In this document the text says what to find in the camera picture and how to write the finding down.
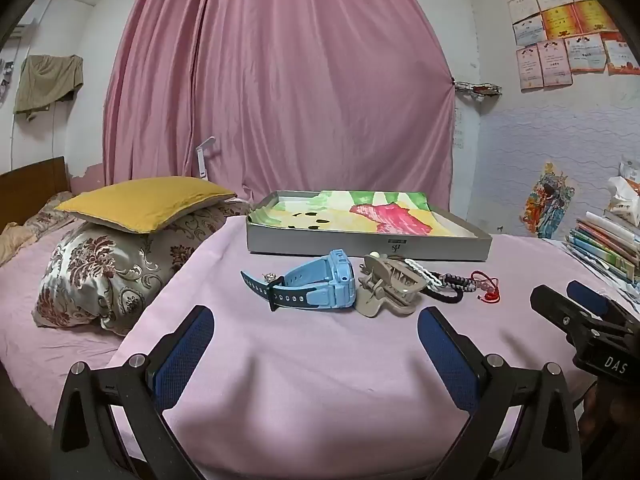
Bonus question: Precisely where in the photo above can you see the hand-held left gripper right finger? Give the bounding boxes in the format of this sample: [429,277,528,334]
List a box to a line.
[417,306,583,480]

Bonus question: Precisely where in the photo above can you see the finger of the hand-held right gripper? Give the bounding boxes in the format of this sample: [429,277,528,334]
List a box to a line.
[566,280,640,329]
[530,285,626,346]

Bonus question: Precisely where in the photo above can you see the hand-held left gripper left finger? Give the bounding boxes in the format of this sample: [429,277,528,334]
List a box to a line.
[50,305,216,480]

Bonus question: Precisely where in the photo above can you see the black braided bracelet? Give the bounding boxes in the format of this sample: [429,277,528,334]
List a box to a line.
[424,272,477,303]

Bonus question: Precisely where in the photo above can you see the blue wrist watch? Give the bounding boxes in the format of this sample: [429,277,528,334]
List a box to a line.
[241,250,357,312]

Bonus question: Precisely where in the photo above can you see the grey shallow box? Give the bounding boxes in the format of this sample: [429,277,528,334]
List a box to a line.
[245,190,493,263]

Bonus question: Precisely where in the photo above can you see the person's right hand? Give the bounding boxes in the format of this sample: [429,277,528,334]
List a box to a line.
[577,380,640,441]

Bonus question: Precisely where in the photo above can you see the stack of books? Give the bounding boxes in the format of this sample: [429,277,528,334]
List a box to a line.
[565,210,640,286]

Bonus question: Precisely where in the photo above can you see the beige hair claw clip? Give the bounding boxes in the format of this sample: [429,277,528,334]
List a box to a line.
[356,251,426,319]

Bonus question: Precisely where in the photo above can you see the white plastic bag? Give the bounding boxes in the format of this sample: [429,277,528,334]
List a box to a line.
[606,157,640,226]

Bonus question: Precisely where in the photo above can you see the floral satin pillow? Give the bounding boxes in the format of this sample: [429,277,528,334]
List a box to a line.
[32,200,251,336]

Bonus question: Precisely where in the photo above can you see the pink table cloth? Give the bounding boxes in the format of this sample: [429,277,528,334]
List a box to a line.
[107,215,640,480]

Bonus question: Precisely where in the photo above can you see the pink bedsheet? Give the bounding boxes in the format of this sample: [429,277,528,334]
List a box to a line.
[0,220,151,426]

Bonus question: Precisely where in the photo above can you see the yellow pillow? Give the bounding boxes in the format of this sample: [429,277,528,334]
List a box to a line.
[54,176,237,234]

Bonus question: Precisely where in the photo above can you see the colourful drawing paper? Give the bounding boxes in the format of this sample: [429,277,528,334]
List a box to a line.
[255,190,481,238]

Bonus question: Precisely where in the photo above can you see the beige floral quilt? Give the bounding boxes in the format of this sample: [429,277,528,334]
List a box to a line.
[0,191,76,266]

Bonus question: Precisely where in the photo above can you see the white folding holder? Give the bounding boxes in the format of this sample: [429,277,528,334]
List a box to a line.
[195,136,217,181]

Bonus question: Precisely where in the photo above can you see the wooden headboard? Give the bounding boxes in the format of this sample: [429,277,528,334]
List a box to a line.
[0,156,68,233]

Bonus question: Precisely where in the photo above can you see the pink curtain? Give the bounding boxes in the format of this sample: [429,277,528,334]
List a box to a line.
[102,0,458,211]

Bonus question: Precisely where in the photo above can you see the olive hanging cloth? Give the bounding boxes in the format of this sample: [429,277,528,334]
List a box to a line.
[13,54,84,122]

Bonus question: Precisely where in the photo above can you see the red string bracelet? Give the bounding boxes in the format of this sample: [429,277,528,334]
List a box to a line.
[470,270,502,304]

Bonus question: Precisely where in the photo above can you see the white braided bracelet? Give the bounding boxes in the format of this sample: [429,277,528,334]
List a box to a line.
[402,257,443,291]

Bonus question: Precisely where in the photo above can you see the colourful figure wall sticker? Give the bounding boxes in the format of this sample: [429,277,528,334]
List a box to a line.
[520,162,576,239]

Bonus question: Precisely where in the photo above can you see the group of wall certificates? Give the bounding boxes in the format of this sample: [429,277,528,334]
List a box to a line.
[507,0,640,93]

